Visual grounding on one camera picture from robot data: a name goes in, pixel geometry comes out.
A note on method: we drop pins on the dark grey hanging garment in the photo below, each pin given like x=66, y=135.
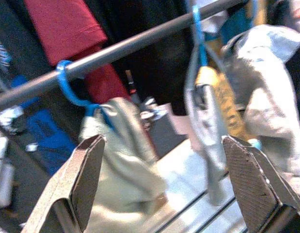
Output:
x=19, y=29

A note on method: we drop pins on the black hanging garment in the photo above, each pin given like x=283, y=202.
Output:
x=152, y=68

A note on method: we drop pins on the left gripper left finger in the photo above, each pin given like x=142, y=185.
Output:
x=67, y=194

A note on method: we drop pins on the red hanging garment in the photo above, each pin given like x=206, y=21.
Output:
x=65, y=26

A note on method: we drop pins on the blue fabric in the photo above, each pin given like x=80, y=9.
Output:
x=50, y=140

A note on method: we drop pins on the cream garment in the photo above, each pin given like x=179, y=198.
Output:
x=125, y=174

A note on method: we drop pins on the grey white garment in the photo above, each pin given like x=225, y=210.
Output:
x=268, y=72

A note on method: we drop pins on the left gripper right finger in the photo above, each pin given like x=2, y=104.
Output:
x=258, y=194

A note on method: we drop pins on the beige garment yellow lettered strip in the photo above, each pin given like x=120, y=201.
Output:
x=228, y=106

